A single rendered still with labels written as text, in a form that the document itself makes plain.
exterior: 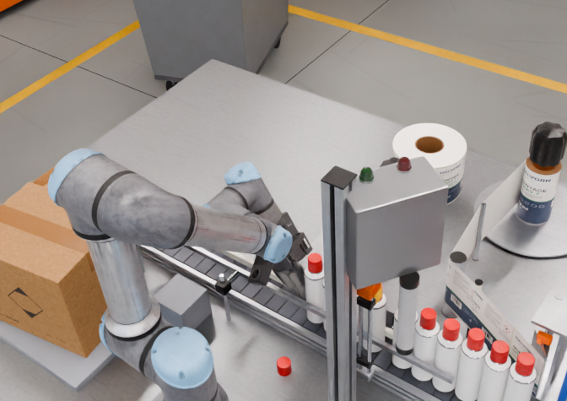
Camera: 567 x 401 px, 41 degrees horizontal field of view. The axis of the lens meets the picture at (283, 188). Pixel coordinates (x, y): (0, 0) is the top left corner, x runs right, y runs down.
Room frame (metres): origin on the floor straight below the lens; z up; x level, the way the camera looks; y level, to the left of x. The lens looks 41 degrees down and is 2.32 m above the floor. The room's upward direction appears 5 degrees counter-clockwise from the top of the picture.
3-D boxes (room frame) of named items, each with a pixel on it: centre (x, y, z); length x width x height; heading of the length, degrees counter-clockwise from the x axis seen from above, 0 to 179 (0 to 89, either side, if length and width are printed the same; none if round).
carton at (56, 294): (1.31, 0.57, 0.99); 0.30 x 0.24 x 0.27; 59
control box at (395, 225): (0.97, -0.18, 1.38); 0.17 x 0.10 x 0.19; 106
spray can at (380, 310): (1.09, -0.18, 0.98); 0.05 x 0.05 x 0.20
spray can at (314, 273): (1.18, -0.06, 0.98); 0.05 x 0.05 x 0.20
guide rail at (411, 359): (1.26, 0.10, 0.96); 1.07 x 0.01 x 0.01; 51
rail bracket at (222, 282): (1.25, 0.15, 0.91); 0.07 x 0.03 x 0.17; 141
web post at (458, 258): (1.17, -0.38, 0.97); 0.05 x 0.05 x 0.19
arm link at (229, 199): (1.22, 0.13, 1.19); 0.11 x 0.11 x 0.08; 48
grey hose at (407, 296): (0.92, -0.22, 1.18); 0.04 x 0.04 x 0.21
